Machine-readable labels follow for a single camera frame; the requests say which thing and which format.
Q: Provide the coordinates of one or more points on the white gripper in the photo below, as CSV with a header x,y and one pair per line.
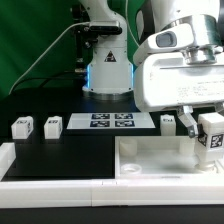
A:
x,y
165,81

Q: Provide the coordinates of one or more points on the white square table top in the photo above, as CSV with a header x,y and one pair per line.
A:
x,y
148,157

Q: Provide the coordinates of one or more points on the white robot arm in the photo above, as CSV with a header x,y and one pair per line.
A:
x,y
111,73

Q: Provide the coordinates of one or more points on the white U-shaped fence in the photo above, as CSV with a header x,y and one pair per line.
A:
x,y
155,190

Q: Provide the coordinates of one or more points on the white marker sheet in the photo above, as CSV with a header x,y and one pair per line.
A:
x,y
110,121

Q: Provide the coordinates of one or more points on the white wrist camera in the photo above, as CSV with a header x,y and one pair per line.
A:
x,y
176,38

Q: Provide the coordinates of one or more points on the black mounted camera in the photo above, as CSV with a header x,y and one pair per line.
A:
x,y
105,27

